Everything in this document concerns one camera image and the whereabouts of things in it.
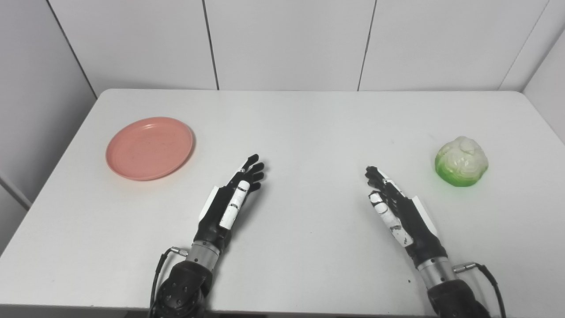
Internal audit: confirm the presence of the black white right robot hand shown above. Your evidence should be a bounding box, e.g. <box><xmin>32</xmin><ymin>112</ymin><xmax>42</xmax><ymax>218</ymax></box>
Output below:
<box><xmin>365</xmin><ymin>166</ymin><xmax>448</xmax><ymax>268</ymax></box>

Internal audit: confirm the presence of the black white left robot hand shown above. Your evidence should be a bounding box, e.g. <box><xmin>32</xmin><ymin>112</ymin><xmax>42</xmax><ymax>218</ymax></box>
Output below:
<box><xmin>193</xmin><ymin>154</ymin><xmax>265</xmax><ymax>252</ymax></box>

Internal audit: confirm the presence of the green white cabbage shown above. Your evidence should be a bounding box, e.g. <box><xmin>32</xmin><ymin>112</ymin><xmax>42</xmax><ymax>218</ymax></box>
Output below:
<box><xmin>435</xmin><ymin>136</ymin><xmax>489</xmax><ymax>187</ymax></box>

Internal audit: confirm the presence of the pink round plate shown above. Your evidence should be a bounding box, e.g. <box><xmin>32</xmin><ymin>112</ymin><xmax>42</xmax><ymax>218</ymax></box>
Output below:
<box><xmin>105</xmin><ymin>117</ymin><xmax>195</xmax><ymax>182</ymax></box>

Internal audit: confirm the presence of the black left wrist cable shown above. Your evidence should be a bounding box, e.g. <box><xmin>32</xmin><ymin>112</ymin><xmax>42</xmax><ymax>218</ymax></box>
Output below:
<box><xmin>148</xmin><ymin>247</ymin><xmax>189</xmax><ymax>318</ymax></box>

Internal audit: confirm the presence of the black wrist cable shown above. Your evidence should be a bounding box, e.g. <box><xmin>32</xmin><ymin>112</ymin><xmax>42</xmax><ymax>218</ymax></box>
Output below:
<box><xmin>148</xmin><ymin>247</ymin><xmax>189</xmax><ymax>318</ymax></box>
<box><xmin>453</xmin><ymin>262</ymin><xmax>507</xmax><ymax>318</ymax></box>

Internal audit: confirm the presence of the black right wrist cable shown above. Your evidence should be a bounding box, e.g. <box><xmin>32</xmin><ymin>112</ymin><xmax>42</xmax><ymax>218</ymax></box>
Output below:
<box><xmin>453</xmin><ymin>262</ymin><xmax>507</xmax><ymax>318</ymax></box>

